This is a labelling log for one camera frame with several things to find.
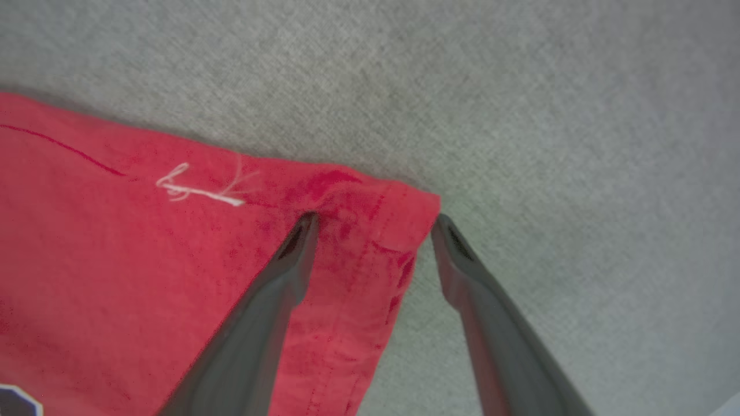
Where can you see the red garment with white-striped cuffs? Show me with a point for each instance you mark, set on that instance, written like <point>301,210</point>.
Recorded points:
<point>144,277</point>

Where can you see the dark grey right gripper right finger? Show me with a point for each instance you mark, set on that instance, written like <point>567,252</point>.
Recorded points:
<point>503,341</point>

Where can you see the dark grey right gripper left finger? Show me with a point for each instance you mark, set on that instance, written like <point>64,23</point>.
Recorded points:
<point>254,329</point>

